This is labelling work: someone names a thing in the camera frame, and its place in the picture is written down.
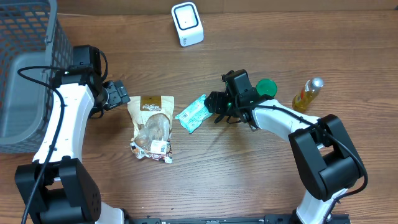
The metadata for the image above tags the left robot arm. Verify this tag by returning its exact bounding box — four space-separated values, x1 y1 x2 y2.
15 45 131 223

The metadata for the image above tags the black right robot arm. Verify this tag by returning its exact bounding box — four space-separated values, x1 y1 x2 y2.
205 69 368 223

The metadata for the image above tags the green lid white jar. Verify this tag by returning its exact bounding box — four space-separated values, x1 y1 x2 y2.
256 79 277 97

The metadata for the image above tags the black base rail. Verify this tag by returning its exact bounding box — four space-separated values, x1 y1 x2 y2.
124 213 352 224

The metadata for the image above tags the white barcode scanner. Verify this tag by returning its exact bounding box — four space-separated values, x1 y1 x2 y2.
171 1 204 47

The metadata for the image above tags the yellow liquid bottle silver cap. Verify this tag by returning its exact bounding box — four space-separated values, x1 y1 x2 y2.
292 77 324 113

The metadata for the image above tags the teal tissue pack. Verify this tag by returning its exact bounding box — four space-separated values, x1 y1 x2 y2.
175 94 212 134

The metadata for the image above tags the brown snack packet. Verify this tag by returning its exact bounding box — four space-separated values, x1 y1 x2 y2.
127 96 175 164

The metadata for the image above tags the grey plastic shopping basket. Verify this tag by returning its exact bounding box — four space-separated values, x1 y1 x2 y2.
1 0 73 154

